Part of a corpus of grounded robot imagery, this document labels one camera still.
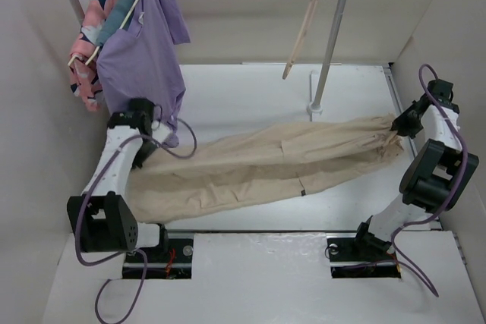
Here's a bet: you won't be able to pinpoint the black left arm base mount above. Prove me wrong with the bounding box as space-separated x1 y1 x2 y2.
121 237 194 280

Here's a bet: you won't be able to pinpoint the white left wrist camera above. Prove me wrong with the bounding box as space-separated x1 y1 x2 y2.
152 124 179 148

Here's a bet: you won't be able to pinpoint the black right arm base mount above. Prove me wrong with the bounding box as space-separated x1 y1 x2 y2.
324 237 401 278

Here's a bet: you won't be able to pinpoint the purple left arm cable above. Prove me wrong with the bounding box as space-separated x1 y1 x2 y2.
74 117 198 323

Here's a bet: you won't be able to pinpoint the cream hanger under teal garment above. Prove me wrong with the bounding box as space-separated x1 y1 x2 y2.
86 0 132 67

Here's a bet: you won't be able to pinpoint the cream hanger under purple shirt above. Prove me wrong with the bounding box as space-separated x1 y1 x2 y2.
110 0 135 30

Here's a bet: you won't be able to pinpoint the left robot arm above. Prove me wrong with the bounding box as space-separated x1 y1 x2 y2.
67 98 171 261

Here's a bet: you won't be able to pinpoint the beige trousers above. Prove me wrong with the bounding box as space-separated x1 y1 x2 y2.
128 115 402 223

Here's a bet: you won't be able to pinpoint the pink floral garment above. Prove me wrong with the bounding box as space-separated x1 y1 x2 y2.
68 0 116 112

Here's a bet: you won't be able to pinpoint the beige empty hanger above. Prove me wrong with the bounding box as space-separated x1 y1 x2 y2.
282 0 319 80

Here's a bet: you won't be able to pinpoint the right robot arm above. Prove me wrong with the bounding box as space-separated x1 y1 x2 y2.
351 79 479 260

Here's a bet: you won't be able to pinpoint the teal garment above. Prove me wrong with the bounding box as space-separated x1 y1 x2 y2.
95 0 135 47

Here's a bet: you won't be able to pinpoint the purple t-shirt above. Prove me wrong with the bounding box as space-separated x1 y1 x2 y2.
96 0 191 131

